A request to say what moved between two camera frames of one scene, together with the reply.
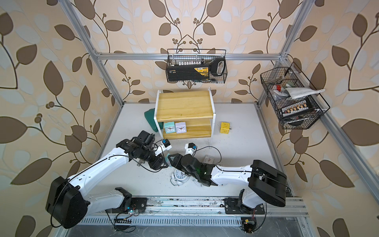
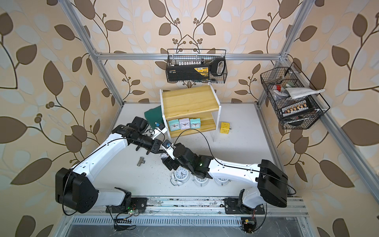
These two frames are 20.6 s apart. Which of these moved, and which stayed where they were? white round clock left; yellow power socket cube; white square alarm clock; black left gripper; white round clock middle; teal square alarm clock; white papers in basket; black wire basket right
Moved: teal square alarm clock; white square alarm clock; black left gripper
Stayed: white round clock middle; white papers in basket; black wire basket right; yellow power socket cube; white round clock left
